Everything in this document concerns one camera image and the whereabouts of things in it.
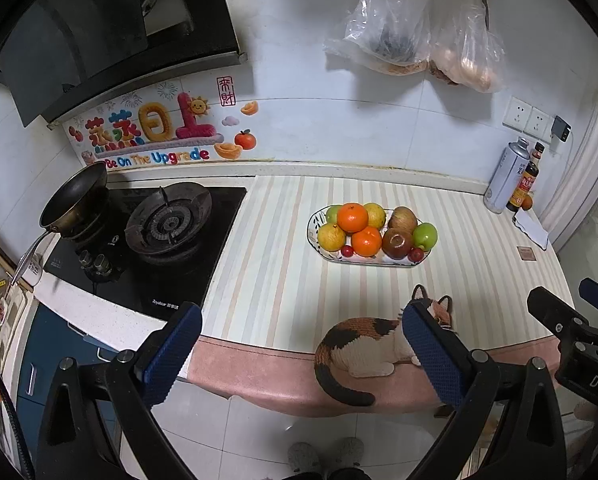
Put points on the brown round fruit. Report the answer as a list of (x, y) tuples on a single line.
[(403, 219)]

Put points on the dark frying pan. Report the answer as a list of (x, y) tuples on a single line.
[(74, 195)]

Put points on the dark blue kitchen cabinet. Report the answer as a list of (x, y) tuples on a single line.
[(44, 350)]

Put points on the small brown square coaster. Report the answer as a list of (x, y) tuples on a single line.
[(526, 253)]

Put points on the white wall outlet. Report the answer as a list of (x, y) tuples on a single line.
[(516, 112), (539, 122)]

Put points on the clear plastic bag pale contents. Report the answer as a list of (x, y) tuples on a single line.
[(466, 55)]

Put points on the black gas stove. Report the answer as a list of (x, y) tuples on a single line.
[(219, 220)]

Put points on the striped mat with cat print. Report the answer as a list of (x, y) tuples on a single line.
[(279, 260)]

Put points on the dark sauce bottle red label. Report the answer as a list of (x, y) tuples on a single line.
[(524, 185)]

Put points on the grey plug-in charger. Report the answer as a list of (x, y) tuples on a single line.
[(560, 128)]

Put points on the orange tangerine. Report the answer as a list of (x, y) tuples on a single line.
[(353, 217), (366, 241)]

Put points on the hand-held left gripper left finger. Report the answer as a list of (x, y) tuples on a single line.
[(174, 355)]

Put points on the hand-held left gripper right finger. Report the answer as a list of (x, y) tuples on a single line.
[(431, 355)]

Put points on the silver spray can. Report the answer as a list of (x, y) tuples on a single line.
[(504, 180)]

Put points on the large yellow lemon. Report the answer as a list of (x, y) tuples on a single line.
[(330, 237)]

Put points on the clear plastic bag dark contents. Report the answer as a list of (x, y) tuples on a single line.
[(389, 25)]

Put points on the white folded cloth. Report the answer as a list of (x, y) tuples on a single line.
[(531, 227)]

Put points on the black range hood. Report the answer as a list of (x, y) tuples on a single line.
[(79, 35)]

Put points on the small orange fruit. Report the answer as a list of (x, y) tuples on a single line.
[(527, 202)]

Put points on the rabbit print oval plate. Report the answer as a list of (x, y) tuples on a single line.
[(315, 222)]

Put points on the red cherry tomato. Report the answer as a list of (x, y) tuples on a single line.
[(416, 254), (347, 251)]

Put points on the black stove knob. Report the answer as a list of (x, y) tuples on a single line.
[(85, 258), (101, 262)]

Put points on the small green apple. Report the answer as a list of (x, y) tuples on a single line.
[(332, 214)]

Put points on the colourful wall sticker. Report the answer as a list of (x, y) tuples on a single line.
[(154, 130)]

